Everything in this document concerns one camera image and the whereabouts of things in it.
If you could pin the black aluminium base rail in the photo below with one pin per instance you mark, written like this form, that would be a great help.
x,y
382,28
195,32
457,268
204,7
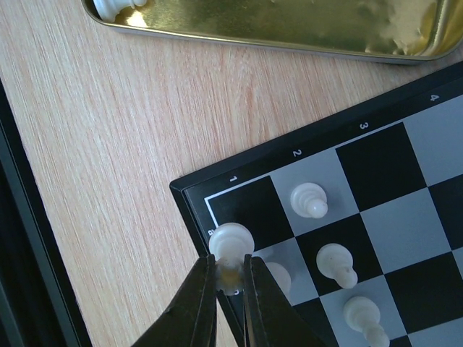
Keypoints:
x,y
38,304

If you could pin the white pawn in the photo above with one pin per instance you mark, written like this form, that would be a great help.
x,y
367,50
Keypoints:
x,y
309,200
363,315
335,261

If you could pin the black grey chess board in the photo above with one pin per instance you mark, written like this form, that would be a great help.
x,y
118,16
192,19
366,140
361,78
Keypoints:
x,y
391,168

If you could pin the white rook corner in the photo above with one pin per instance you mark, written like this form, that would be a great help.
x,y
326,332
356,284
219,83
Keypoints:
x,y
229,244

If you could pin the gold metal tray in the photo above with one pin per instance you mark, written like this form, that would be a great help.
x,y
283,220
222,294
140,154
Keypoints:
x,y
394,32

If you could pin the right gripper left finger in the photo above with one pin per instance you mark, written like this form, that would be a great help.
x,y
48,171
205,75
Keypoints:
x,y
190,318

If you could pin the white chess piece lone bottom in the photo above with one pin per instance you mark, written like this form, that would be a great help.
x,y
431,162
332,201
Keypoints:
x,y
109,9

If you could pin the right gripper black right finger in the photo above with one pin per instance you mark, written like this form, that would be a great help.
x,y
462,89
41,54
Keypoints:
x,y
270,319

